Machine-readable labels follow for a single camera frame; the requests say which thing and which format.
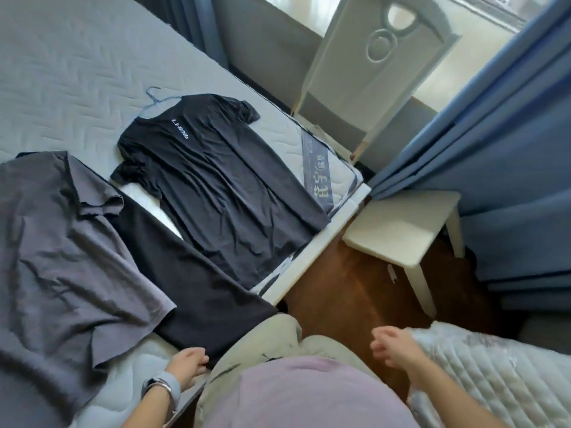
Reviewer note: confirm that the white bed frame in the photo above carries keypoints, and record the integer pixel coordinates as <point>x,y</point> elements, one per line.
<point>312,258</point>

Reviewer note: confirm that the beige trousers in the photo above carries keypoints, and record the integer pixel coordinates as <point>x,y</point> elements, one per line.
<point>267,338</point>

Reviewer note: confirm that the person's right hand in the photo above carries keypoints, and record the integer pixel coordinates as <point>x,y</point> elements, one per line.
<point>399,347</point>

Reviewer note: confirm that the grey smartwatch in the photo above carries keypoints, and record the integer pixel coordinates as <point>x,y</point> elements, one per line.
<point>163,390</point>

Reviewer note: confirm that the grey mattress label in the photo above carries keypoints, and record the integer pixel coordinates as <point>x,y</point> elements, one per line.
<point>319,173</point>

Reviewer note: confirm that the black printed t-shirt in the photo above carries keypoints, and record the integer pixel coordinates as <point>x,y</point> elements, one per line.
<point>214,182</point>

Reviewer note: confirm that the narrow blue curtain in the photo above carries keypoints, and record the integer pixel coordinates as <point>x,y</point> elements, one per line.
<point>196,22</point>

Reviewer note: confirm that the person's left hand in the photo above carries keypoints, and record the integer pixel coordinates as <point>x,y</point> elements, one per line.
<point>187,363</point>

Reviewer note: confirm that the person's left forearm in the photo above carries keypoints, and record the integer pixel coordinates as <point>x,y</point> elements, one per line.
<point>149,414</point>

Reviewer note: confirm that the person's right fingers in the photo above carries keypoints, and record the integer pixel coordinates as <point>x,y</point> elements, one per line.
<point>381,347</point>

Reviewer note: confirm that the blue clothes hanger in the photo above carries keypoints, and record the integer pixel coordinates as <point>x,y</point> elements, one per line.
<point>145,113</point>

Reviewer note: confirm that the grey polo shirt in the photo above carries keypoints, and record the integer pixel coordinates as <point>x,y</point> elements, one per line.
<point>53,262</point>

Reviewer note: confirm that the plain black t-shirt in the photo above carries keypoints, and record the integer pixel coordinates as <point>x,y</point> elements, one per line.
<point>196,298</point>

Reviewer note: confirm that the plastic-wrapped quilted pad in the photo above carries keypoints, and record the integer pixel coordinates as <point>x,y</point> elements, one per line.
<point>504,378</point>

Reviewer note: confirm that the grey quilted mattress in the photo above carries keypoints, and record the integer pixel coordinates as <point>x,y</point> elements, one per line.
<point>67,62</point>

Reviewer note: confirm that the pink shirt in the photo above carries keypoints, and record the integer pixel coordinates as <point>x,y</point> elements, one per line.
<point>312,396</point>

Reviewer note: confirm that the white stool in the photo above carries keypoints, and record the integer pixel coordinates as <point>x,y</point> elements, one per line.
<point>401,227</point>

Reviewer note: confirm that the wide blue curtain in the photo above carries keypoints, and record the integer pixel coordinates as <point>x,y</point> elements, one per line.
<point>513,151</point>

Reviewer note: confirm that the person's right forearm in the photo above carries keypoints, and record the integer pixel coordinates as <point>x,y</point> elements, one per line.
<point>450,396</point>

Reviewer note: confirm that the person's left fingers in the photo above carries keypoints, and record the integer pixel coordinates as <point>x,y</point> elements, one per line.
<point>201,360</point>

